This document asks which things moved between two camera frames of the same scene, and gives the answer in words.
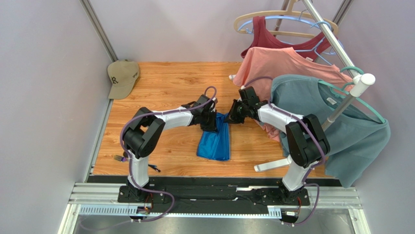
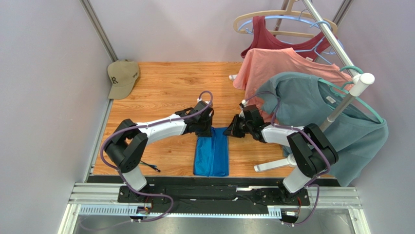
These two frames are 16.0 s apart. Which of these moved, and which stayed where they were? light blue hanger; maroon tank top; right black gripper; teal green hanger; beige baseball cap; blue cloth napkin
Moved: right black gripper; blue cloth napkin
Stayed: maroon tank top; teal green hanger; beige baseball cap; light blue hanger
